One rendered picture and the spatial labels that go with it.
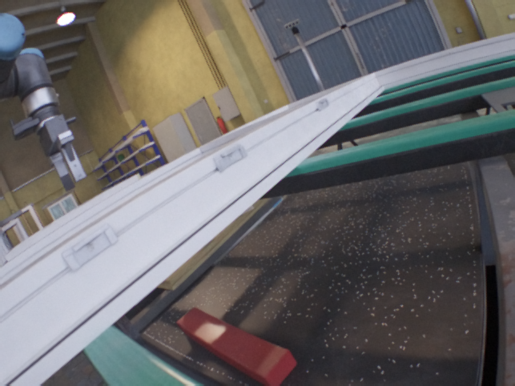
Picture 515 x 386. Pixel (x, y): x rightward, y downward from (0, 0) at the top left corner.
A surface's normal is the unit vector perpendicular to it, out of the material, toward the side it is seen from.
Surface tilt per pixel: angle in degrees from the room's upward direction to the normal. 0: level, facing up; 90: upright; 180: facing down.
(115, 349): 0
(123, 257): 90
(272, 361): 0
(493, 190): 0
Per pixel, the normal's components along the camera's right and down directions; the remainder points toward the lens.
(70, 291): 0.73, -0.15
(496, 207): -0.41, -0.88
